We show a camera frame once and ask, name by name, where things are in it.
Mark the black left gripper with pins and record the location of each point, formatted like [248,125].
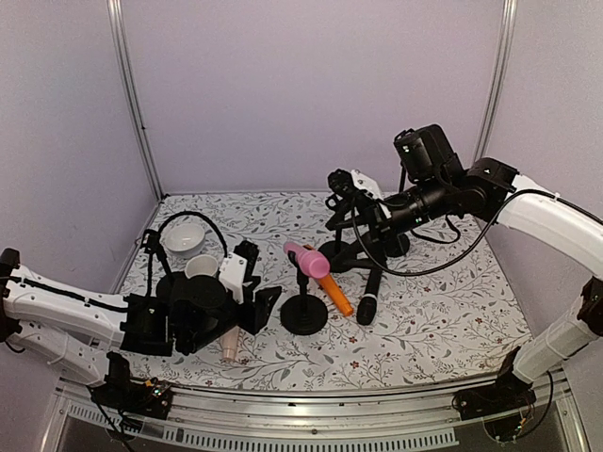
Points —
[250,313]

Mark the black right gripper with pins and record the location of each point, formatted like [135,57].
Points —
[366,218]

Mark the pink microphone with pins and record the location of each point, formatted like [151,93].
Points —
[306,259]

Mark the short black mic stand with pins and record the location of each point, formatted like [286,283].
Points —
[303,314]

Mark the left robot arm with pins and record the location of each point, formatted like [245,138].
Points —
[84,334]

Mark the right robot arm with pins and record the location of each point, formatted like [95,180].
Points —
[500,196]

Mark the middle black mic stand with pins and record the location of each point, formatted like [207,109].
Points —
[335,235]

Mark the far left black stand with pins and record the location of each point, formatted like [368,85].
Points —
[151,245]

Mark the tall black mic stand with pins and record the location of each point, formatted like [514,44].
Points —
[390,225]

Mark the orange microphone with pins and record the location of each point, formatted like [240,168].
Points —
[334,292]

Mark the beige microphone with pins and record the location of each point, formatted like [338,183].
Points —
[229,344]

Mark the light blue mug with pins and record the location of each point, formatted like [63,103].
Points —
[202,265]

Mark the black microphone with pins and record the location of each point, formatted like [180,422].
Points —
[367,306]

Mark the white ceramic bowl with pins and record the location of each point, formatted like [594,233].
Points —
[184,240]

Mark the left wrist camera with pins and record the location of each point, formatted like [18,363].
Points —
[236,266]

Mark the aluminium front rail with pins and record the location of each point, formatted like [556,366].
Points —
[418,418]

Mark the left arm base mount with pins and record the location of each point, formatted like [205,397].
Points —
[151,398]

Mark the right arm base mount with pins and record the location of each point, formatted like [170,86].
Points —
[508,392]

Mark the right aluminium frame post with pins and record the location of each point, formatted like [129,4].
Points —
[502,57]

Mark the aluminium frame post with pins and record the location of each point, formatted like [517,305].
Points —
[502,57]
[118,32]

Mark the left aluminium frame post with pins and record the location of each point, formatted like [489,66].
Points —
[118,32]

